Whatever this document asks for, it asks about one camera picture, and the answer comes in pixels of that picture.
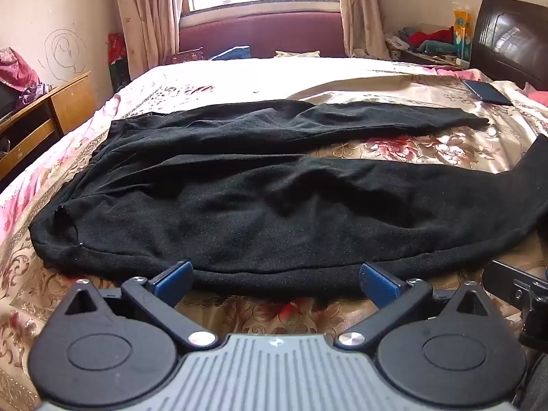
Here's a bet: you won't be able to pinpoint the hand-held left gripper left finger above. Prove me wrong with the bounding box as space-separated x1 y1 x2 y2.
60 260 219 349

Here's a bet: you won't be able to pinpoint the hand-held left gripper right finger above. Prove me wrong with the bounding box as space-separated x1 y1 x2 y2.
335 262 491 350

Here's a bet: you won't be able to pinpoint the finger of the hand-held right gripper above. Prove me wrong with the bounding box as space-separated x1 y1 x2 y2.
484 260 536 296

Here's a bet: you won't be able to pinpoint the black pants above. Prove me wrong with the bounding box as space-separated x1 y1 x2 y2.
28 98 548 298

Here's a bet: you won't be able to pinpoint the person's grey clothing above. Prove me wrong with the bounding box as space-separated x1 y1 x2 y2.
524 351 548 411

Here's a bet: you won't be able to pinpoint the beige floral bed cover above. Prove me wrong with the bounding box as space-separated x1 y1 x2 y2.
0 55 548 411

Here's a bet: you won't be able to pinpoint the pink cartoon print quilt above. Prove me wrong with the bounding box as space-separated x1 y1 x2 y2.
0 81 142 223

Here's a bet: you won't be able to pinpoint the pink pillow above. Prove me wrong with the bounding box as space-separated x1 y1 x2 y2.
524 83 548 106

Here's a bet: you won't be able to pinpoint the black phone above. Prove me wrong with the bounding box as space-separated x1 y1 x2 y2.
462 79 513 107

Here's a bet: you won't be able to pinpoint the wooden cabinet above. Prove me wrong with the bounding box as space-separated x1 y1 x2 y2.
0 72 97 189

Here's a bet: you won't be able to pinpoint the dark floral bag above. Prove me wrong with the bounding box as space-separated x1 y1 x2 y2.
167 47 204 66

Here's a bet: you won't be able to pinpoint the nightstand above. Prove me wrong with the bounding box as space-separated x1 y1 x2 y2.
389 49 471 68

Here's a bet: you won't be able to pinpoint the red gift bag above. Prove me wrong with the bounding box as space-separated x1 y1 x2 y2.
107 32 131 91

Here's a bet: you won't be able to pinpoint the dark wooden headboard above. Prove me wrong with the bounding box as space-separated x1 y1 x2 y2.
469 0 548 91

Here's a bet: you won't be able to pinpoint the black television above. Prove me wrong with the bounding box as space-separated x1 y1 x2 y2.
0 81 24 121

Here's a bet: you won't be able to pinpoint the pile of clothes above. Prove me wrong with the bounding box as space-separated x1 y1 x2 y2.
384 26 455 55

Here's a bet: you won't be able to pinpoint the yellow-green tissue pack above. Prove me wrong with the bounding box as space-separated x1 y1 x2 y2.
451 3 474 61

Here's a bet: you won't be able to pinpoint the pink floral cloth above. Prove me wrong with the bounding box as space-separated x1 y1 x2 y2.
0 47 53 100

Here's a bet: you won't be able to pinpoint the beige curtain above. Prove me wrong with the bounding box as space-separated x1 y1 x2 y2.
336 0 390 58
112 0 189 80

